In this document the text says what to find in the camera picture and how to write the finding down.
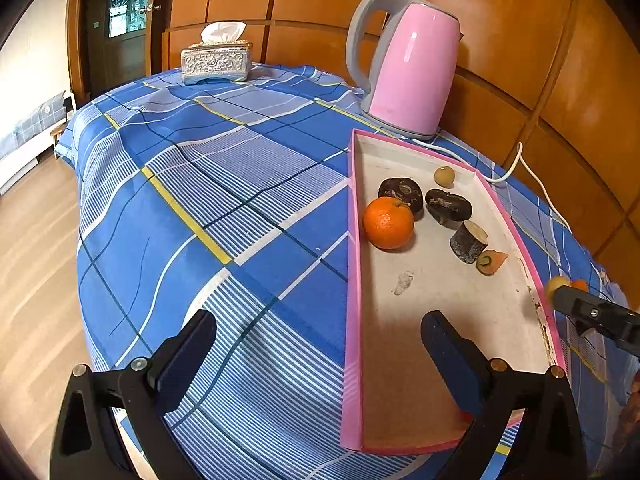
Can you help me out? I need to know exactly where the dark sugarcane piece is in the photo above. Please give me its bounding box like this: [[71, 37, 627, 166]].
[[449, 220, 489, 265]]

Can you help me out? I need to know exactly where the white tissue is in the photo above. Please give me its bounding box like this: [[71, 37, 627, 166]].
[[200, 21, 247, 44]]

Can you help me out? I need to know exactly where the pink cardboard tray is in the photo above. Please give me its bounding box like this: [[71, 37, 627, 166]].
[[340, 128, 568, 457]]

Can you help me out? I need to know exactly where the dark elongated fruit piece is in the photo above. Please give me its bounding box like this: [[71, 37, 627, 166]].
[[425, 188, 473, 225]]

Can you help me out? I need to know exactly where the dark wooden door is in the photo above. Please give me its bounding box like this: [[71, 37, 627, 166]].
[[82, 0, 173, 96]]

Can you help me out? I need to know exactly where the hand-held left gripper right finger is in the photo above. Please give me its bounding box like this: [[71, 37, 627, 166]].
[[420, 310, 588, 480]]

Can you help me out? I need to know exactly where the bed with plaid bedding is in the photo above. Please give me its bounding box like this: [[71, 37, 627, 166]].
[[0, 91, 77, 196]]

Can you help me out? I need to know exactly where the pink electric kettle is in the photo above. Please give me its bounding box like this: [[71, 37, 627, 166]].
[[346, 0, 462, 142]]

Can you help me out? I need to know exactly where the small wooden stool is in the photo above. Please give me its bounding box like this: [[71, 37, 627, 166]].
[[50, 122, 71, 161]]

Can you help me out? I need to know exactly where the small yellow fruit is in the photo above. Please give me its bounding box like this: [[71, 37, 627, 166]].
[[545, 276, 571, 306]]

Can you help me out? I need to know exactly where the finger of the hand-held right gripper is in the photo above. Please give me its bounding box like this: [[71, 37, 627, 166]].
[[550, 284, 640, 357]]

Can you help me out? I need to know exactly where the blue plaid tablecloth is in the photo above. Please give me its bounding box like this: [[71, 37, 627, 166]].
[[54, 63, 631, 480]]

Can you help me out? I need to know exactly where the orange carrot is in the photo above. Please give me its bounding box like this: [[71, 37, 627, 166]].
[[475, 250, 509, 276]]

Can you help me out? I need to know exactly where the silver embossed tissue box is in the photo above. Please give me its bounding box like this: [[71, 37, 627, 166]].
[[180, 40, 252, 86]]

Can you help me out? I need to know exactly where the mandarin orange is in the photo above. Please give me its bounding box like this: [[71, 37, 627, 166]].
[[362, 196, 416, 252]]

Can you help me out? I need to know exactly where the white power cable with plug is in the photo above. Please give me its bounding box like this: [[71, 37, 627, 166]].
[[400, 132, 573, 231]]

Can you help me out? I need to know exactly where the dark water chestnut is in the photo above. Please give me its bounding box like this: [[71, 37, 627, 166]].
[[378, 177, 426, 222]]

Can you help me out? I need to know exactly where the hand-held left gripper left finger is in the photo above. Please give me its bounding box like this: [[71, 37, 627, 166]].
[[49, 309, 218, 480]]

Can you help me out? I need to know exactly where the person's right forearm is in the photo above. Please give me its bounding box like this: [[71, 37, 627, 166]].
[[617, 375, 640, 466]]

